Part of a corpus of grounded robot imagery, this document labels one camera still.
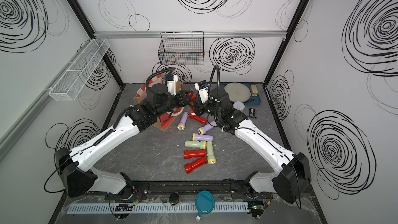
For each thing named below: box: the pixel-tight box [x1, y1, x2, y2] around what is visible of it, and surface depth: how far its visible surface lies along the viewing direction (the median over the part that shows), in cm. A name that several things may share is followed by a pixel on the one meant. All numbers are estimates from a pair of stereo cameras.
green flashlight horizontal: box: [184, 140, 207, 150], surface depth 88 cm
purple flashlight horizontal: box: [192, 132, 214, 142], surface depth 91 cm
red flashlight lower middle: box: [183, 149, 206, 160], surface depth 84 cm
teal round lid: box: [194, 190, 216, 217], surface depth 66 cm
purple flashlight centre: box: [197, 121, 218, 135], surface depth 95 cm
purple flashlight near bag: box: [177, 111, 189, 131], surface depth 98 cm
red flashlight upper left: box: [188, 113, 208, 125], surface depth 99 cm
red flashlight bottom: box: [184, 157, 207, 174], surface depth 82 cm
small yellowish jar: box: [250, 84, 259, 97], surface depth 114 cm
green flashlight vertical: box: [206, 141, 217, 165], surface depth 85 cm
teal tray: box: [219, 82, 261, 106], surface depth 113 cm
